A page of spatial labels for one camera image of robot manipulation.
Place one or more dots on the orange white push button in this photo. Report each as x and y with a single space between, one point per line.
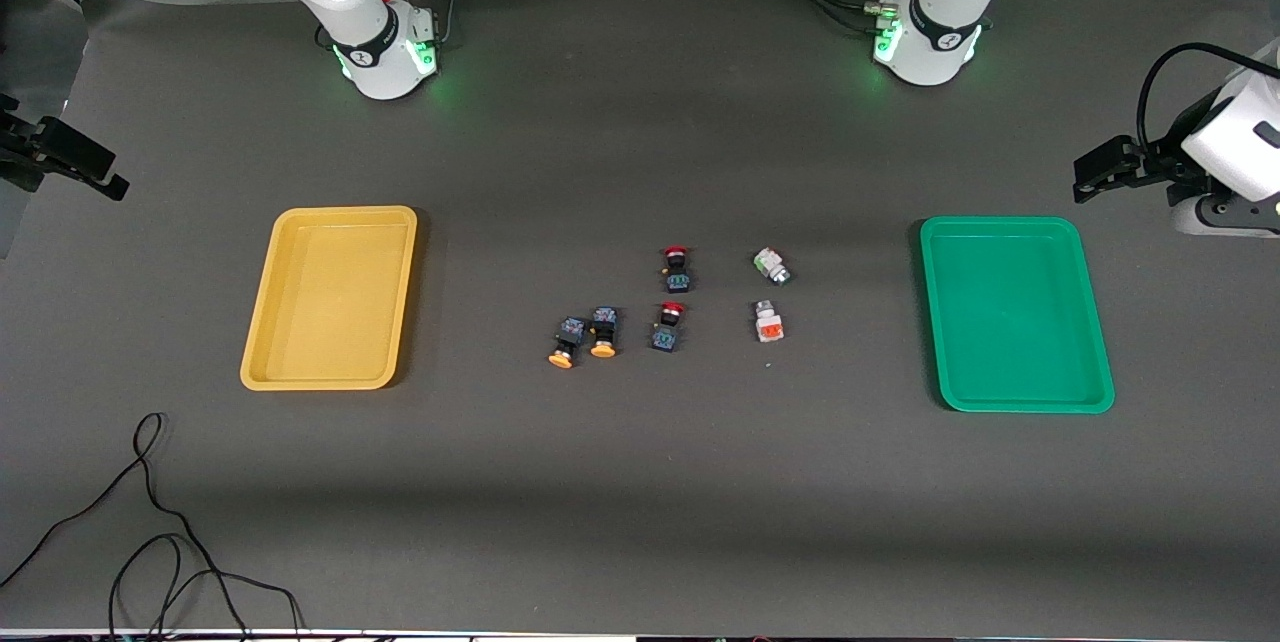
768 324

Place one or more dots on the green white push button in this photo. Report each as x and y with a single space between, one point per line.
770 264

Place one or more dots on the yellow mushroom push button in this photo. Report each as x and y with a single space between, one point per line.
570 332
603 327

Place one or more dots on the red mushroom push button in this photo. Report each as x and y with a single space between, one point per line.
666 332
677 274

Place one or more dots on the green plastic tray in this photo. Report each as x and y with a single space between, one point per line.
1010 322

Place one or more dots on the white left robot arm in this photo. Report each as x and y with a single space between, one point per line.
945 42

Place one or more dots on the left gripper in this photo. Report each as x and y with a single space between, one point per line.
1166 162

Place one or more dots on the yellow plastic tray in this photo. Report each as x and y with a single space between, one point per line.
330 302

